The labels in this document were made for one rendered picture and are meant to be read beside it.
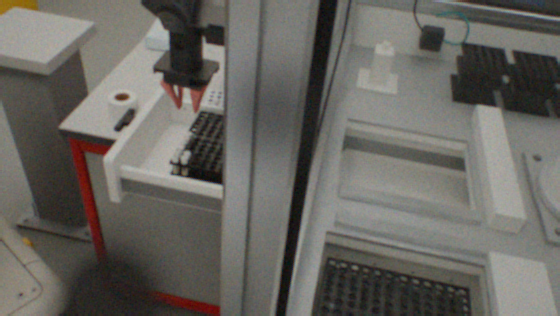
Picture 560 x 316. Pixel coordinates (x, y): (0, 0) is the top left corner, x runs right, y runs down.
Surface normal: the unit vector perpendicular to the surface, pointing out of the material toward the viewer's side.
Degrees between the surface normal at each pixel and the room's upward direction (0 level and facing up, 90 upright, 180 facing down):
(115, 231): 90
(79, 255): 0
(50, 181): 90
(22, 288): 0
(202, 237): 90
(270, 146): 90
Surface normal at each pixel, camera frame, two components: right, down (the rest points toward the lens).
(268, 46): -0.20, 0.61
